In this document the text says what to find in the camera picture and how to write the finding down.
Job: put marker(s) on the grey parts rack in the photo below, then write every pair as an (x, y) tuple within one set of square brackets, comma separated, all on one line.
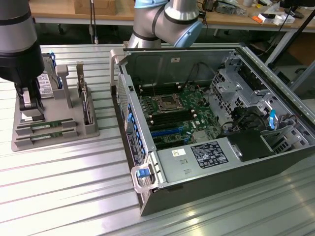
[(56, 145)]

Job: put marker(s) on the black plastic shroud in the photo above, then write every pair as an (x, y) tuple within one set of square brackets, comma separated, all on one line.
[(251, 145)]

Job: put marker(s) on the perforated metal disk bay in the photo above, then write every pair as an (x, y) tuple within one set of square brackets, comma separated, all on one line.
[(229, 86)]

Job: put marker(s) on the hard disk with blue carrier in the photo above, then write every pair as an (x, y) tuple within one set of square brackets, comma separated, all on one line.
[(46, 83)]

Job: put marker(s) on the silver chipset heatsink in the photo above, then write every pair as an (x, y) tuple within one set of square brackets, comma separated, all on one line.
[(199, 136)]

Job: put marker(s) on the black expansion slot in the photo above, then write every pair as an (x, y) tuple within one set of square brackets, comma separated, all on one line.
[(172, 142)]

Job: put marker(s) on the graphics card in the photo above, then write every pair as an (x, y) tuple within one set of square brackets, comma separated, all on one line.
[(85, 98)]

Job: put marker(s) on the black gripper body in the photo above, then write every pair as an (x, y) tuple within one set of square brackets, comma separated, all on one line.
[(22, 66)]

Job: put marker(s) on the CPU socket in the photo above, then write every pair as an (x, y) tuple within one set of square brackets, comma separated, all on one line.
[(168, 103)]

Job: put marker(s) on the green RAM stick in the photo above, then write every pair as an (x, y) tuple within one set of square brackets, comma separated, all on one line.
[(46, 136), (46, 125)]

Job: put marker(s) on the white flat box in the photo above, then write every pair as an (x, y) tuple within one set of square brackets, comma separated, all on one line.
[(270, 17)]

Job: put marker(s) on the black slanted pole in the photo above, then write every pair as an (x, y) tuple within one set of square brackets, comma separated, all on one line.
[(292, 37)]

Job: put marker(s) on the green motherboard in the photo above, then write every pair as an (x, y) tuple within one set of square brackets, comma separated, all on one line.
[(197, 108)]

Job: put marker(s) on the black computer mouse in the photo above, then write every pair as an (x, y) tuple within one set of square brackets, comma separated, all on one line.
[(299, 14)]

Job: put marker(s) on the blue disk bay tab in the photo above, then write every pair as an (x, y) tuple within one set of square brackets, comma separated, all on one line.
[(272, 120)]

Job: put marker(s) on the black open PC case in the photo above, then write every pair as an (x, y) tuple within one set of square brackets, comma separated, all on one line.
[(221, 191)]

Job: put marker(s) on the grey power supply unit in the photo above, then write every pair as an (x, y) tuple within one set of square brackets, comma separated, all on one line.
[(177, 167)]

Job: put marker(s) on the black RAM slot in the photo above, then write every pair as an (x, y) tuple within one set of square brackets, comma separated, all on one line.
[(171, 114), (161, 91), (160, 86), (173, 119)]

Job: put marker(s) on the white tape roll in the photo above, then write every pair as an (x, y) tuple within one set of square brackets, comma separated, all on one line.
[(278, 20)]

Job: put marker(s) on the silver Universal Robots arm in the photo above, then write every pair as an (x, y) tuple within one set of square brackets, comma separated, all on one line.
[(17, 32)]

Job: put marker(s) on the metal disk bay frame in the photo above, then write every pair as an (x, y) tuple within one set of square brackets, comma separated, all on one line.
[(283, 140)]

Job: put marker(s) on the brown cardboard box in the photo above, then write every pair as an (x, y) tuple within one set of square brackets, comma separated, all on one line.
[(305, 49), (94, 6)]

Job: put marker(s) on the blue expansion slot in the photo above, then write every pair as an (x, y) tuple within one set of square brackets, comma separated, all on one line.
[(167, 132)]

